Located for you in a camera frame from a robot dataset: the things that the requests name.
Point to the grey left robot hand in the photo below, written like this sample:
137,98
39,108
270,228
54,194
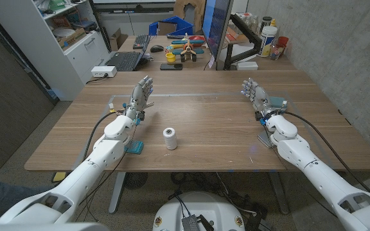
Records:
140,94

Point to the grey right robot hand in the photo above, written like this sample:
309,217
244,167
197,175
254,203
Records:
259,97

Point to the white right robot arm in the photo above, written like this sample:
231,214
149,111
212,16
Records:
316,173

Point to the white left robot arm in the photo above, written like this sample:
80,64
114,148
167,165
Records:
85,170

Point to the small cyan flip phone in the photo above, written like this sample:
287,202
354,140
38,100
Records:
278,102

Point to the cyan pill container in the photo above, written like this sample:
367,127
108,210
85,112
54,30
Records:
135,148

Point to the small white box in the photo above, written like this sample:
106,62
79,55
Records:
247,65

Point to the black laptop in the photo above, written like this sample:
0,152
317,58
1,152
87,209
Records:
124,61

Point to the black smartphone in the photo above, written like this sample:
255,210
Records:
171,66

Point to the flat silver metal object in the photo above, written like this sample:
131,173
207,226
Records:
264,139

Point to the white power strip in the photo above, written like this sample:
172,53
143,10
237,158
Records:
103,71

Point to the small yellow cup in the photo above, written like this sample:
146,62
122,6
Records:
170,57

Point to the clear glass jar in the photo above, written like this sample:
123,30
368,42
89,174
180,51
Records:
276,52

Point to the black computer mouse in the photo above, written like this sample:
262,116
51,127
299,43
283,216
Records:
156,48

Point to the black keyboard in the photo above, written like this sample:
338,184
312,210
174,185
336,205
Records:
141,41

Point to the white canister with label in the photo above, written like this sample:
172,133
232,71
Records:
267,41

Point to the open cardboard box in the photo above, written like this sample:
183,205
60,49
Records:
117,40

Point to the red cup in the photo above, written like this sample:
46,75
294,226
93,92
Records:
283,41

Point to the wooden toy airplane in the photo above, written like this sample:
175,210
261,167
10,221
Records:
188,48

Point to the dark bottle with black lid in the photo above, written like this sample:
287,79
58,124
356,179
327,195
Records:
266,23

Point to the red bowl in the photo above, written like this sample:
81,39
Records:
199,40

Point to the blue plastic bin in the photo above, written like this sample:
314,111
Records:
185,25

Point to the round black floor fan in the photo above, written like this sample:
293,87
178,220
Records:
135,180

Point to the computer monitor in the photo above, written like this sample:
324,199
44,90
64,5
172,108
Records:
215,22

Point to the cardboard box on shelf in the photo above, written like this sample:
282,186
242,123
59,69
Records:
72,38

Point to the grey table leg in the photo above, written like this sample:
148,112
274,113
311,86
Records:
279,192
117,192

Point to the white bowl on shelf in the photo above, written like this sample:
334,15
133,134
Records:
63,32

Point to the white shelf cabinet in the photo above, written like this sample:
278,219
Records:
43,57

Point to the yellow item on floor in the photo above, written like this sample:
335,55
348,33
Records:
59,176

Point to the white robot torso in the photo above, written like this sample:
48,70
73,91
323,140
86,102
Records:
201,208

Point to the person's leg in jeans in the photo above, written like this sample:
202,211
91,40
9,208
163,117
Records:
2,192

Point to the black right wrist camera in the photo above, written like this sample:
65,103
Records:
258,116

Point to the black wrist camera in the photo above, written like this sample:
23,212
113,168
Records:
141,115
258,116

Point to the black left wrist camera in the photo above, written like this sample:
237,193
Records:
141,115

